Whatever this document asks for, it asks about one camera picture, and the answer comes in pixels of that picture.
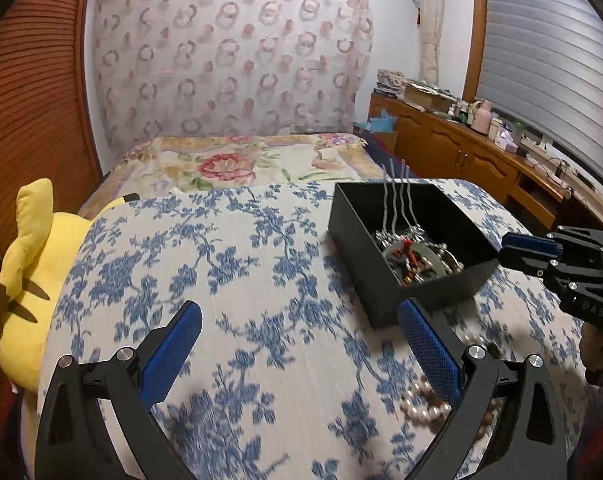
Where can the pink thermos jug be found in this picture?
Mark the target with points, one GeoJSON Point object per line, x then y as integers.
{"type": "Point", "coordinates": [481, 117]}

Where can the blue plastic bag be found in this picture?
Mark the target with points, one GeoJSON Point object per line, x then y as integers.
{"type": "Point", "coordinates": [381, 122]}

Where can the brown cardboard box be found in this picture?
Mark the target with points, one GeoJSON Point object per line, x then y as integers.
{"type": "Point", "coordinates": [426, 97]}

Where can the brown slatted wooden wardrobe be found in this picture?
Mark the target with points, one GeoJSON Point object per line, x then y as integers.
{"type": "Point", "coordinates": [31, 110]}

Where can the silver bangle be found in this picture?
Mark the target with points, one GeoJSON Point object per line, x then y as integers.
{"type": "Point", "coordinates": [441, 260]}

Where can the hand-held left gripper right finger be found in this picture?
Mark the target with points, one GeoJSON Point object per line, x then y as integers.
{"type": "Point", "coordinates": [429, 352]}

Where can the dark blue bed sheet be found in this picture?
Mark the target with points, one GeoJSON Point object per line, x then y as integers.
{"type": "Point", "coordinates": [381, 157]}

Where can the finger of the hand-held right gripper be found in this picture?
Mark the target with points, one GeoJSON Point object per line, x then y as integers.
{"type": "Point", "coordinates": [526, 244]}
{"type": "Point", "coordinates": [529, 264]}

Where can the tissue box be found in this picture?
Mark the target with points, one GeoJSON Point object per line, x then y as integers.
{"type": "Point", "coordinates": [506, 141]}

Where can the black square box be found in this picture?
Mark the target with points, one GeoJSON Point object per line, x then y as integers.
{"type": "Point", "coordinates": [361, 220]}

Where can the blue floral blanket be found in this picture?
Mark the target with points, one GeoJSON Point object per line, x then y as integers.
{"type": "Point", "coordinates": [261, 270]}

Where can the grey window blind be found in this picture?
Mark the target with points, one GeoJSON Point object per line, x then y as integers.
{"type": "Point", "coordinates": [546, 50]}

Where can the yellow plush toy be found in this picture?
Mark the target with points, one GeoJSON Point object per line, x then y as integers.
{"type": "Point", "coordinates": [36, 270]}

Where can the beige side curtain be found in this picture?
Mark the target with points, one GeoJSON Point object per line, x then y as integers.
{"type": "Point", "coordinates": [430, 35]}

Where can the pink floral bedspread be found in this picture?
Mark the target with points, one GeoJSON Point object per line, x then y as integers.
{"type": "Point", "coordinates": [231, 165]}

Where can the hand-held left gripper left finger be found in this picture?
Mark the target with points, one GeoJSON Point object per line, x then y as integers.
{"type": "Point", "coordinates": [174, 345]}

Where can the silver hair comb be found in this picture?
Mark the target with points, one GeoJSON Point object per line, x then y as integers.
{"type": "Point", "coordinates": [394, 210]}

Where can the long wooden cabinet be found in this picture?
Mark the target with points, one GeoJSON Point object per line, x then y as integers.
{"type": "Point", "coordinates": [456, 155]}

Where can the person's right hand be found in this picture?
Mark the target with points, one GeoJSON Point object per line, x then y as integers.
{"type": "Point", "coordinates": [601, 355]}

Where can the green bottle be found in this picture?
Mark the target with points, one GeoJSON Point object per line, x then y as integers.
{"type": "Point", "coordinates": [517, 131]}

